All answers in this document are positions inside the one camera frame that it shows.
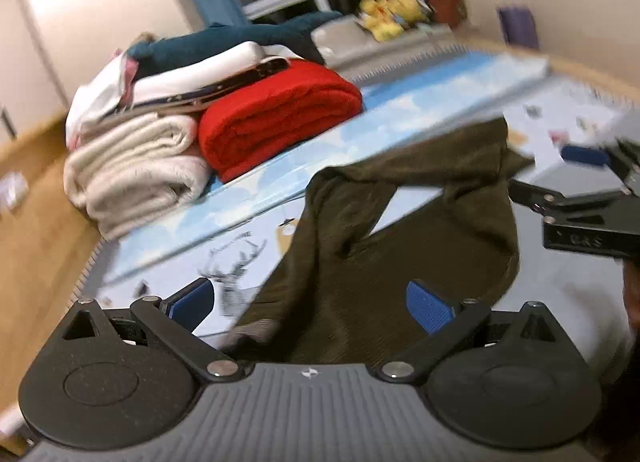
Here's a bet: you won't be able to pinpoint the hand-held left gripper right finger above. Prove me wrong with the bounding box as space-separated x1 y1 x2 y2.
377 281 558 383

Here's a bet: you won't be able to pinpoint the red folded blanket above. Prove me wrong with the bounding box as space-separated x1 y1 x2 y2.
197 59 364 183

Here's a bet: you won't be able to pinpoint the olive brown pants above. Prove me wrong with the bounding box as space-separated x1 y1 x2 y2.
220 117 536 368

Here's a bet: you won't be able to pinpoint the grey cushion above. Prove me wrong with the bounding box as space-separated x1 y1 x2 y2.
310 16 457 68

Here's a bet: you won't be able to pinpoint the small clear packet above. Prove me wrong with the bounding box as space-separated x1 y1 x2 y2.
0 171 29 213

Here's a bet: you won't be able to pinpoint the yellow plush toy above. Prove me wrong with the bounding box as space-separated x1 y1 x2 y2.
359 0 405 41
392 0 431 25

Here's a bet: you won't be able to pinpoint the cream folded blanket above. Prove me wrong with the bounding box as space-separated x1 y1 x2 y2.
63 114 213 243

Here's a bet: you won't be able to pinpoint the white folded blanket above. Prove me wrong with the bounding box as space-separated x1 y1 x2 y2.
65 40 292 143

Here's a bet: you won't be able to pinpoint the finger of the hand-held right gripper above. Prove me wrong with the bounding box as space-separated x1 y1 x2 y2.
559 138 640 195
509 178 640 233

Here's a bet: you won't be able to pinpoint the teal folded blanket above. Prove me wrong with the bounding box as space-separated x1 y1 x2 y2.
124 10 346 78

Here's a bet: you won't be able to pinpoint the printed play mat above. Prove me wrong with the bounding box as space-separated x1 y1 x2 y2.
77 39 640 393

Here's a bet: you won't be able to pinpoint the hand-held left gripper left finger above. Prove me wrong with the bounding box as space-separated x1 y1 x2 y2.
60 278 241 383

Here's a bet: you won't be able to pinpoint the purple box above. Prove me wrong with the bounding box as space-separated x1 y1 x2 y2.
496 4 542 51

